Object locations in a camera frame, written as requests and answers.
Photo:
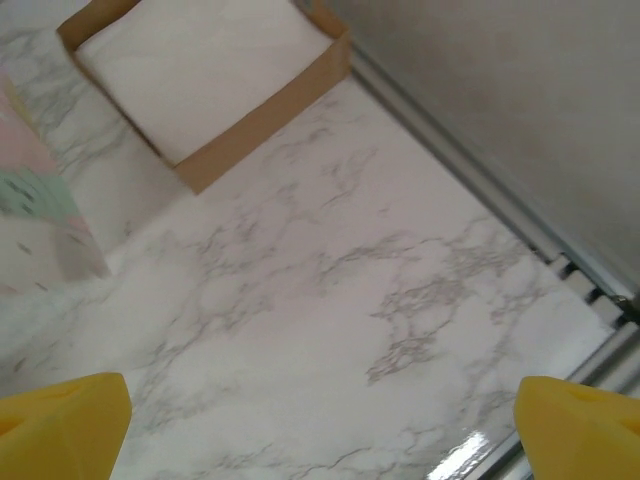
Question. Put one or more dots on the white patterned paper bag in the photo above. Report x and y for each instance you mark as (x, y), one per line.
(40, 200)

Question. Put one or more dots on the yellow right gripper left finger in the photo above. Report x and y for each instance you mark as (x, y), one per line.
(55, 430)

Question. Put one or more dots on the aluminium side rail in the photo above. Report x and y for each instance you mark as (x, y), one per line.
(450, 145)

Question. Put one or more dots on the stack of white napkins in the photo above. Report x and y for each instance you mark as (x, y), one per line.
(200, 75)

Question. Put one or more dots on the aluminium mounting rail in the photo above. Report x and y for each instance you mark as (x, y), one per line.
(597, 356)

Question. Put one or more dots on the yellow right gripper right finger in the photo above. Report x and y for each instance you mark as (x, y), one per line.
(585, 435)

